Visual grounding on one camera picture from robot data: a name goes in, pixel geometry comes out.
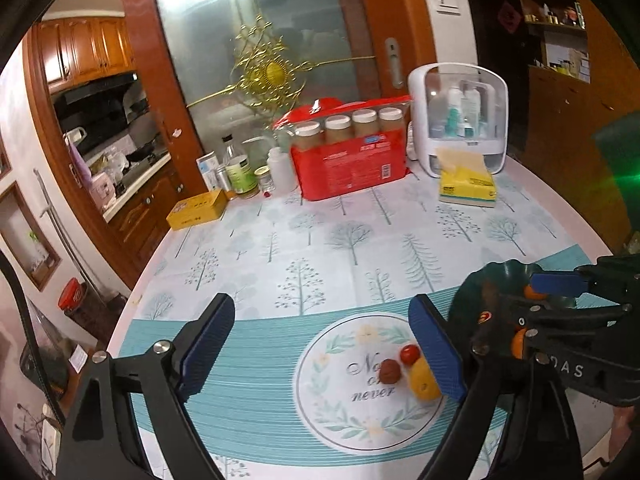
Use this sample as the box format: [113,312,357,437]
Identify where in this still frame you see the orange tangerine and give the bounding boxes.
[511,328,527,360]
[523,284,548,301]

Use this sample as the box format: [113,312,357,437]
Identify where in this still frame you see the large yellow orange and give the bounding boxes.
[408,356,442,402]

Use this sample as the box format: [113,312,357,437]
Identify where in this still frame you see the small red tomato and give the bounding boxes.
[399,344,421,367]

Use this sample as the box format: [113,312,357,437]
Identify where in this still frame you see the overripe brown banana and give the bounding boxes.
[472,281,500,356]

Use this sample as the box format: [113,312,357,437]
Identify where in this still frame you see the dark green scalloped plate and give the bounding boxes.
[436,259,577,402]

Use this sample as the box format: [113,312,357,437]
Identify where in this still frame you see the patterned tablecloth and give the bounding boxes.
[108,162,608,479]

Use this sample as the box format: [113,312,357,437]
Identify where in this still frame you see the red lidded jar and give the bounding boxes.
[58,278,108,344]

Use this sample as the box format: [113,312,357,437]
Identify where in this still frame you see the yellow cardboard box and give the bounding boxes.
[166,190,228,231]

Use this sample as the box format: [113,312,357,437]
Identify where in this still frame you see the yellow tissue box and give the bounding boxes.
[436,148,498,208]

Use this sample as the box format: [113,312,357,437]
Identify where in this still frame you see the green label bottle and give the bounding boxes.
[222,134,258,198]

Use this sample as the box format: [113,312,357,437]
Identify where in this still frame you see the wooden shelf cabinet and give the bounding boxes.
[521,0,639,252]

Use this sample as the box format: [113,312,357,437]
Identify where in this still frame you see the white plastic bottle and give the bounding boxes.
[267,146,297,194]

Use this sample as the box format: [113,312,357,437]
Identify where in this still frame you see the red tissue package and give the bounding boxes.
[272,96,410,202]

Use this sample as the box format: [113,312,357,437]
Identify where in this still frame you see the white cosmetics organizer box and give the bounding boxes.
[408,62,509,178]

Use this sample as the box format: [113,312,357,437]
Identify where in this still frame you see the pack of four jars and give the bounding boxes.
[292,104,406,150]

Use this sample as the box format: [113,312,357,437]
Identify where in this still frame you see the glass door with gold ornament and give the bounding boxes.
[122,0,436,195]

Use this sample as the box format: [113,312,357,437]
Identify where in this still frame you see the wooden kitchen cabinets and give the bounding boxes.
[23,16,186,286]

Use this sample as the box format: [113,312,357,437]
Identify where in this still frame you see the black cable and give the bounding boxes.
[0,249,66,426]

